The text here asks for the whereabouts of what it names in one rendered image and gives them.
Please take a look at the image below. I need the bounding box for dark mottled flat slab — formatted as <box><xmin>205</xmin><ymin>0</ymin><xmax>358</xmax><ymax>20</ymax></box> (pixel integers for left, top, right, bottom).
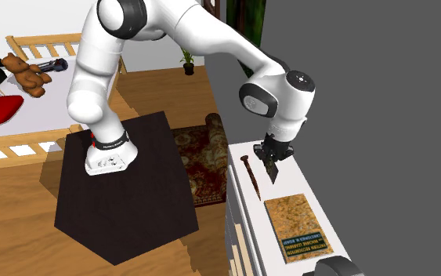
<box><xmin>263</xmin><ymin>155</ymin><xmax>280</xmax><ymax>186</ymax></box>

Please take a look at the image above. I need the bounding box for rusty brown nail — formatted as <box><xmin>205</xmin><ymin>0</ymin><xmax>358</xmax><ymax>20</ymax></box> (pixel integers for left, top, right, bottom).
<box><xmin>240</xmin><ymin>154</ymin><xmax>262</xmax><ymax>202</ymax></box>

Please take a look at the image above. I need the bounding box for white chest of drawers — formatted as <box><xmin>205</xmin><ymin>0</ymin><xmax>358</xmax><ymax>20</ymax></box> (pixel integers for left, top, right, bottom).
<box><xmin>224</xmin><ymin>140</ymin><xmax>367</xmax><ymax>276</ymax></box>

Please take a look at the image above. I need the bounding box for red patterned rug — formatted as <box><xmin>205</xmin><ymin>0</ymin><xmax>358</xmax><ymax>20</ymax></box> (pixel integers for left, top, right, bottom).
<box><xmin>170</xmin><ymin>112</ymin><xmax>231</xmax><ymax>208</ymax></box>

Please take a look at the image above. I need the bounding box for brown mottled book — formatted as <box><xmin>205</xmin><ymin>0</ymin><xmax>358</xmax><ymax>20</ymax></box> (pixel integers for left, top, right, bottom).
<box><xmin>263</xmin><ymin>193</ymin><xmax>335</xmax><ymax>265</ymax></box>

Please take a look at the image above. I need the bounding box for small potted green plant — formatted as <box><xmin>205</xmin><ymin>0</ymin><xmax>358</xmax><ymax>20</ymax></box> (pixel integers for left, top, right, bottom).
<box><xmin>179</xmin><ymin>47</ymin><xmax>197</xmax><ymax>77</ymax></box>

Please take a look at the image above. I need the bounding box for dark green curtain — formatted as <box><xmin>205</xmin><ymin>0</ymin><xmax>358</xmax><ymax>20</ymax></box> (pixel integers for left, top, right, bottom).
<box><xmin>226</xmin><ymin>0</ymin><xmax>268</xmax><ymax>78</ymax></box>

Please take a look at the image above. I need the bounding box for dark grey rounded object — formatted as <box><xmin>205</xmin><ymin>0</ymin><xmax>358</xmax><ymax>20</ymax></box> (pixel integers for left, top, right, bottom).
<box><xmin>303</xmin><ymin>255</ymin><xmax>365</xmax><ymax>276</ymax></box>

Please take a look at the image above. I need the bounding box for dark robot stand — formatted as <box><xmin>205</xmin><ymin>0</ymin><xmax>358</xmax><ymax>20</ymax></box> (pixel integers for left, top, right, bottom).
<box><xmin>53</xmin><ymin>111</ymin><xmax>201</xmax><ymax>267</ymax></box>

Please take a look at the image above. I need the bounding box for dark blue flashlight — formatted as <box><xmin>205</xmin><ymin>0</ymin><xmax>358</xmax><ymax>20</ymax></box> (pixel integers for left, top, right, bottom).
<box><xmin>36</xmin><ymin>57</ymin><xmax>70</xmax><ymax>74</ymax></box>

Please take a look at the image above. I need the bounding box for wooden bed with white mattress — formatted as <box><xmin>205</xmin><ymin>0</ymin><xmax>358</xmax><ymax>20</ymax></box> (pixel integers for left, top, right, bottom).
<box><xmin>0</xmin><ymin>32</ymin><xmax>129</xmax><ymax>173</ymax></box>

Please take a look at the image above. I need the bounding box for brown teddy bear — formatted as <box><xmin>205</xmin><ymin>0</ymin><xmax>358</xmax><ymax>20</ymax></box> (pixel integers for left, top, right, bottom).
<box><xmin>0</xmin><ymin>52</ymin><xmax>52</xmax><ymax>99</ymax></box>

